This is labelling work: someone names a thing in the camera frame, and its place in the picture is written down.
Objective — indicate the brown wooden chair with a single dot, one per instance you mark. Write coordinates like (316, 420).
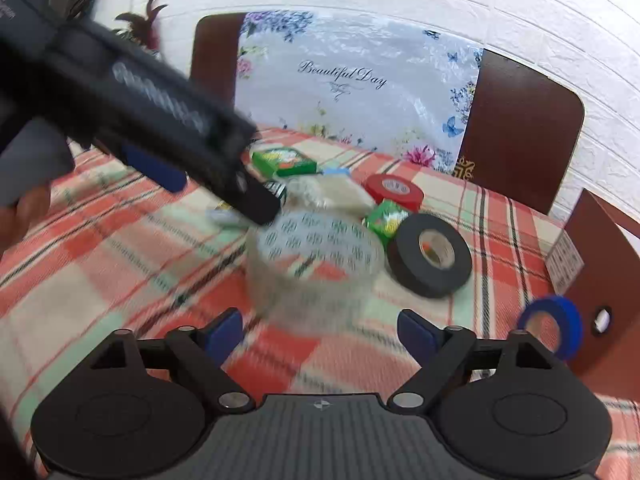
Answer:
(525, 130)
(215, 60)

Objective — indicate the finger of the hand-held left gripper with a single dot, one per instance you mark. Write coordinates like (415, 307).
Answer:
(252, 202)
(155, 170)

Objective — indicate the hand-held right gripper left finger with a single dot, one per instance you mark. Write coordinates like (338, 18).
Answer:
(226, 334)

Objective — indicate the black white striped box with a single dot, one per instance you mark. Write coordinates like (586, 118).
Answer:
(277, 191)

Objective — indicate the clear tape roll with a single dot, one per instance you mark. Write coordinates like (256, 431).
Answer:
(280, 290)

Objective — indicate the dark red artificial plant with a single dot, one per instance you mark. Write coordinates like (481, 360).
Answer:
(150, 25)

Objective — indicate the red tape roll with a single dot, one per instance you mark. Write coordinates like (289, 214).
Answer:
(380, 192)

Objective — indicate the black tape roll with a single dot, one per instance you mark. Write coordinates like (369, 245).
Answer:
(405, 260)

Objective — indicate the floral printed plastic bag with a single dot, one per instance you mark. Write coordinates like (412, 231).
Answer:
(350, 115)

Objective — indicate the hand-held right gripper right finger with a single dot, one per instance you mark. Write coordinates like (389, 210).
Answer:
(414, 335)

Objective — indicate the blue tape roll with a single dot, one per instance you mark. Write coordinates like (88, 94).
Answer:
(571, 320)

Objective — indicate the brown cardboard storage box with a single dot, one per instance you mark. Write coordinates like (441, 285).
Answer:
(600, 260)

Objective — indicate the person's left hand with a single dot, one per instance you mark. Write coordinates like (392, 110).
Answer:
(22, 215)

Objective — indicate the white plastic packet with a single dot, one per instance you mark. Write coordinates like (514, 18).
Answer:
(335, 195)

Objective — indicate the small white blue packet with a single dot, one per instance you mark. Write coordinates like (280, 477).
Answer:
(222, 216)

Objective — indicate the green floral box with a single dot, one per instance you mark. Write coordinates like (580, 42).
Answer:
(382, 220)
(280, 162)

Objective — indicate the plaid tablecloth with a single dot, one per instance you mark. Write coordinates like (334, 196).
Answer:
(125, 260)

